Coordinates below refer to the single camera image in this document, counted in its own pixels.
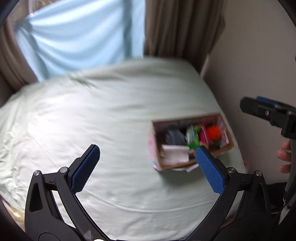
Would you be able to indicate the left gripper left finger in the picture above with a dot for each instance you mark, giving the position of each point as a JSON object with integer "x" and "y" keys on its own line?
{"x": 53, "y": 212}

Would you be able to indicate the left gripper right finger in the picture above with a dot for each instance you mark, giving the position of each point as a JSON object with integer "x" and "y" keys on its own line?
{"x": 241, "y": 211}

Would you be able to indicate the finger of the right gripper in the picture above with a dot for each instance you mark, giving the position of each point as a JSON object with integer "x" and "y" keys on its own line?
{"x": 275, "y": 116}
{"x": 268, "y": 102}

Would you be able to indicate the green wet wipes pack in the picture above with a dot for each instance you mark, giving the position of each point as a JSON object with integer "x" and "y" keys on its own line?
{"x": 192, "y": 137}

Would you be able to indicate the white waffle cloth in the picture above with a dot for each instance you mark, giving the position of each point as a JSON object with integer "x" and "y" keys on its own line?
{"x": 173, "y": 155}

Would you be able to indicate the person right hand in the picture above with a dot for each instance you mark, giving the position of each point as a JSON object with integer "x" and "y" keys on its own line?
{"x": 285, "y": 155}

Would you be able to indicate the orange fuzzy ball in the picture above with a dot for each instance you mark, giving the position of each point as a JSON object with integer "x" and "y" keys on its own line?
{"x": 214, "y": 133}

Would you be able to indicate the pink zip pouch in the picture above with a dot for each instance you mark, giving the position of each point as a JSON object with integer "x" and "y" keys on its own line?
{"x": 203, "y": 136}

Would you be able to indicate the cardboard storage box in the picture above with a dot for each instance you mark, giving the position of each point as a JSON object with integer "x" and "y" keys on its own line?
{"x": 160, "y": 127}

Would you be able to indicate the grey rolled sock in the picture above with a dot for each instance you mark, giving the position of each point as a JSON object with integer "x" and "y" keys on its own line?
{"x": 175, "y": 137}

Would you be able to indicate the brown right curtain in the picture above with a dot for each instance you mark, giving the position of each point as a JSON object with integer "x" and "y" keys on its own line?
{"x": 183, "y": 29}

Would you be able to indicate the brown curtain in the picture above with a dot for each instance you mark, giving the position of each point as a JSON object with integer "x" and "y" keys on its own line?
{"x": 15, "y": 70}
{"x": 183, "y": 29}

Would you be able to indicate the pale green bed sheet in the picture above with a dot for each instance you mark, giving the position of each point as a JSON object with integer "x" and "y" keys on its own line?
{"x": 46, "y": 125}

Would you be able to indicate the brown left curtain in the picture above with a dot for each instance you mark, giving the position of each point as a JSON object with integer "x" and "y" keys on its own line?
{"x": 15, "y": 70}

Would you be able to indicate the light blue window cloth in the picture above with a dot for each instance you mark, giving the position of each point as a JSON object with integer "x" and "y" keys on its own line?
{"x": 68, "y": 36}

